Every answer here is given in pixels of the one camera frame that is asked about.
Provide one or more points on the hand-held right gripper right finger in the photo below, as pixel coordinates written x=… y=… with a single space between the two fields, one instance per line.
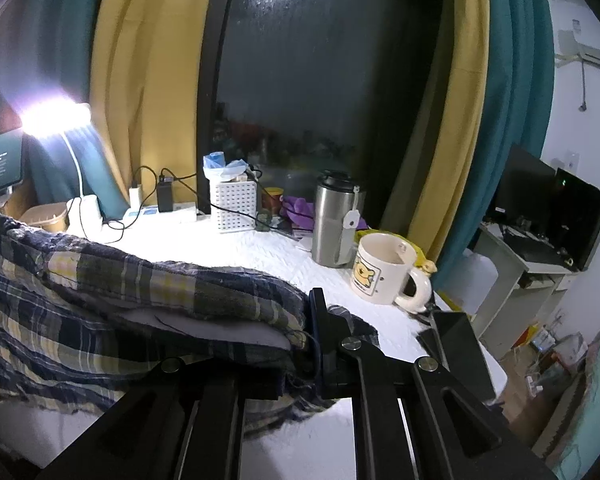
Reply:
x=314 y=345

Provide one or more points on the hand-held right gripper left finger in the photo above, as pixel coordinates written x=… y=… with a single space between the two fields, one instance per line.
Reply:
x=215 y=410

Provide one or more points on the plaid pants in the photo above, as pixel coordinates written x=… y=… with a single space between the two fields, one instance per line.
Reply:
x=130 y=280

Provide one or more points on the white cartoon mug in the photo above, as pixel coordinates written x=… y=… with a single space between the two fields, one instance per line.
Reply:
x=375 y=270

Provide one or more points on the white textured table cover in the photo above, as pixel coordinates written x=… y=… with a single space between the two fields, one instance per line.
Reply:
x=260 y=250

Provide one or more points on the stainless steel tumbler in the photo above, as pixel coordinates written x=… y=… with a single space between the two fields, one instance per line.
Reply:
x=332 y=225

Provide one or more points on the white tea bag tag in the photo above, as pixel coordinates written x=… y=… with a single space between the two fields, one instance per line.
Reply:
x=350 y=220

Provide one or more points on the purple cloth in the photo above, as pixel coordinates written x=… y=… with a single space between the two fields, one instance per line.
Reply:
x=297 y=207

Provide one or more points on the small orange jar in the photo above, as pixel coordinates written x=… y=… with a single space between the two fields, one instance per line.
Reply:
x=273 y=200

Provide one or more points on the white perforated basket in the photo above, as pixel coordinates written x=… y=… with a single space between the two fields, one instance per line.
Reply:
x=232 y=205

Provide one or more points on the white power strip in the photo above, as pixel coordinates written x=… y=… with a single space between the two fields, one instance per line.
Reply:
x=180 y=212

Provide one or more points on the grey computer desk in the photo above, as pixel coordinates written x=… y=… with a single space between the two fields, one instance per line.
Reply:
x=500 y=280

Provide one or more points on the blue face masks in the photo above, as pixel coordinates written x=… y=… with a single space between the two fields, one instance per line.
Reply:
x=220 y=162

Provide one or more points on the black charger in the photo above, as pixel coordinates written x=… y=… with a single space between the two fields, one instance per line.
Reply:
x=165 y=195

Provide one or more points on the white charger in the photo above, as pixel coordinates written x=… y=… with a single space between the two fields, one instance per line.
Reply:
x=136 y=196

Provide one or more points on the white lamp base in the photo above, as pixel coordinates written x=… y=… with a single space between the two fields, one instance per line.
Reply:
x=85 y=212

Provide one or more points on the beige lidded box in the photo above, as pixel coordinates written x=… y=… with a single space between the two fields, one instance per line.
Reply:
x=42 y=217

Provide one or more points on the black screen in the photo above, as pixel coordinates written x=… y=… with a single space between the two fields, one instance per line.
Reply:
x=580 y=220
x=522 y=185

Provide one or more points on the yellow curtain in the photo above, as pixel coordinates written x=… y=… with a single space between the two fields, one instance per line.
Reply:
x=455 y=110
x=150 y=70

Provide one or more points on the dark window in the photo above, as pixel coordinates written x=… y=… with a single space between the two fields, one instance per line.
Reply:
x=330 y=60

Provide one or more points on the computer monitor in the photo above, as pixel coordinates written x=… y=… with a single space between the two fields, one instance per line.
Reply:
x=0 y=165

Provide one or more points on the teal curtain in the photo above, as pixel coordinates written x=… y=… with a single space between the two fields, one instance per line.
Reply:
x=55 y=35
x=515 y=85

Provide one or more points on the white air conditioner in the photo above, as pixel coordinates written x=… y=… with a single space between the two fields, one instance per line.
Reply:
x=590 y=55

